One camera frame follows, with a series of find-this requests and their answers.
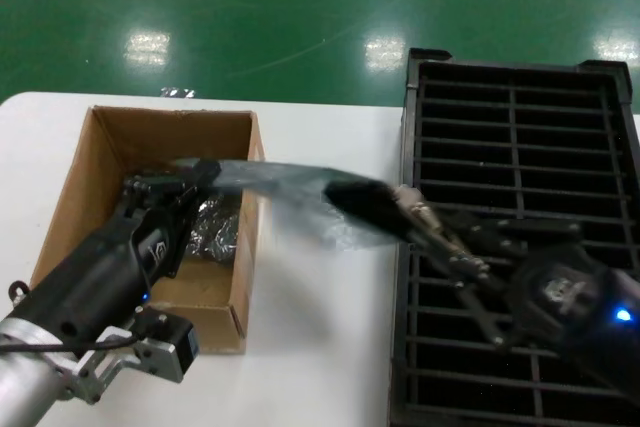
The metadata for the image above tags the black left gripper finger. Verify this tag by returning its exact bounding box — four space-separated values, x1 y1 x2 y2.
121 159 222 218
164 185 202 279

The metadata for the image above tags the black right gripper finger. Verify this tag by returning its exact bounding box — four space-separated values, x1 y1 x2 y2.
422 229 519 349
437 211 585 262

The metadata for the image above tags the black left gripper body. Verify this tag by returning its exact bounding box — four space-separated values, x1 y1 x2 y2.
9 209 184 348

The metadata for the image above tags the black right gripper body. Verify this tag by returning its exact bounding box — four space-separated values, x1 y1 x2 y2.
504 246 640 398

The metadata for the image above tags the translucent grey antistatic bag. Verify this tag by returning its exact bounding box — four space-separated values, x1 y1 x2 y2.
172 156 401 251

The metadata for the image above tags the bagged graphics card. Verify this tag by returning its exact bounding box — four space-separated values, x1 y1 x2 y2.
185 196 242 264

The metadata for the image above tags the brown cardboard box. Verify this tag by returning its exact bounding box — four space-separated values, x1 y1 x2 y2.
29 105 266 356

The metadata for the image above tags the black slotted plastic container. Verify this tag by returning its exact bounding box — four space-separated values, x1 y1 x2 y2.
388 48 640 427

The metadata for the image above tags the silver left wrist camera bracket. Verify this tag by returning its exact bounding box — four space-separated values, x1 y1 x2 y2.
67 326 184 406

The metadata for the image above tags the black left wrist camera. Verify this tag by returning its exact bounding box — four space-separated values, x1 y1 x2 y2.
137 306 201 378

